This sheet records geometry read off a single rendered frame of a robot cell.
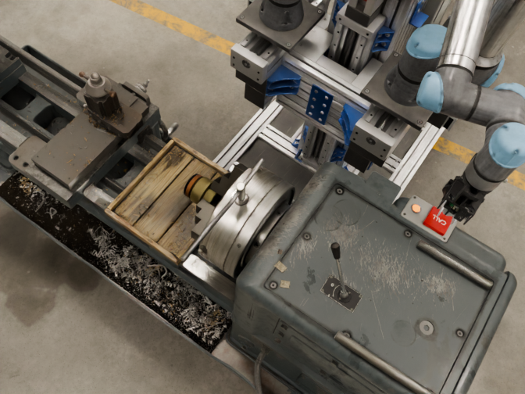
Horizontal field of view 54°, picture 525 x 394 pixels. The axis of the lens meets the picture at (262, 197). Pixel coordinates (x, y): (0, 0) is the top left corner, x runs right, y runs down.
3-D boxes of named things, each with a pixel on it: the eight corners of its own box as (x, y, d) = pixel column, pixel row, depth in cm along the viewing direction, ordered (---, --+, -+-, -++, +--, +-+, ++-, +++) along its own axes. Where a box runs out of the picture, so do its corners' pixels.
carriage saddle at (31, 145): (163, 117, 190) (161, 108, 184) (73, 210, 171) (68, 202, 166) (101, 77, 196) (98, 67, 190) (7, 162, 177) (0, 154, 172)
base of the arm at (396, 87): (398, 61, 171) (408, 40, 162) (438, 84, 168) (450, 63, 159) (375, 90, 165) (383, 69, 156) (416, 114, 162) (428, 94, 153)
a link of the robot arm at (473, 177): (481, 145, 108) (517, 165, 106) (472, 155, 112) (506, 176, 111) (466, 170, 105) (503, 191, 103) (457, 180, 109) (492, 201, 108)
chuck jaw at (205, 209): (233, 217, 147) (208, 246, 141) (231, 227, 151) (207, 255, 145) (202, 197, 150) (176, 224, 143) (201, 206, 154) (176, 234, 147)
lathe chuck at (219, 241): (283, 204, 169) (289, 162, 140) (226, 282, 160) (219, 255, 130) (260, 189, 171) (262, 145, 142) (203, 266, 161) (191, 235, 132)
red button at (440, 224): (451, 220, 136) (454, 217, 135) (441, 238, 134) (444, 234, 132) (430, 208, 138) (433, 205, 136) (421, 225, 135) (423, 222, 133)
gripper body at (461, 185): (433, 209, 119) (455, 184, 108) (449, 182, 123) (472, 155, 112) (464, 227, 118) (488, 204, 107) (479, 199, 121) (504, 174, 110)
